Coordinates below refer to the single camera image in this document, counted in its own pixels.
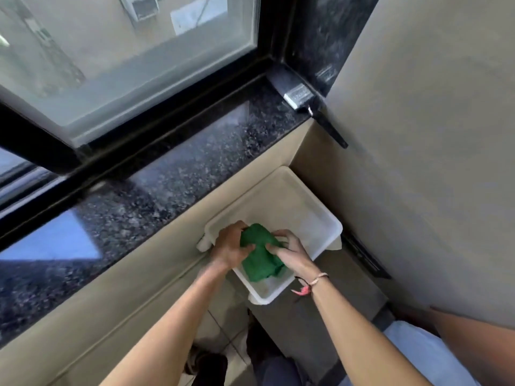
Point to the person's right hand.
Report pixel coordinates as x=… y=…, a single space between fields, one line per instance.
x=293 y=257

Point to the person's right thumb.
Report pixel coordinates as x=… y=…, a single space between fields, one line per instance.
x=273 y=249

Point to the black baseboard strip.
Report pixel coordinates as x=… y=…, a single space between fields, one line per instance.
x=368 y=255

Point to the white outdoor air conditioner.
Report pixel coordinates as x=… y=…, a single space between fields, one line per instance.
x=139 y=5

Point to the person's left thumb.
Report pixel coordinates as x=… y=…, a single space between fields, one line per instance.
x=248 y=249

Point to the black window frame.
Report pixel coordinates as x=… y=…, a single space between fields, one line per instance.
x=132 y=148

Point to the person's left hand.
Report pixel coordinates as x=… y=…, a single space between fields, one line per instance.
x=227 y=249

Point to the light blue garment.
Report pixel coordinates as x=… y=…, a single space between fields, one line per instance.
x=430 y=357

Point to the person's right forearm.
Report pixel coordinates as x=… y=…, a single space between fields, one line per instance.
x=354 y=333

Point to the dark blue jeans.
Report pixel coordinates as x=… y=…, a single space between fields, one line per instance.
x=273 y=357

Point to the black granite window sill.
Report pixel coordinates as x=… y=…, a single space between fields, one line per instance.
x=120 y=221

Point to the white plastic tub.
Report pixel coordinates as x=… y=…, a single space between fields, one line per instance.
x=289 y=200

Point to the green cloth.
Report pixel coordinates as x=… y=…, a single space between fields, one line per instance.
x=261 y=257

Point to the person's left forearm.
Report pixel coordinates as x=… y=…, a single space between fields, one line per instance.
x=169 y=329

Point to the dark shoe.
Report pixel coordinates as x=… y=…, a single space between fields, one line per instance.
x=207 y=367

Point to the glass window pane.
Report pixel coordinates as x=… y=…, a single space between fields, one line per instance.
x=100 y=56

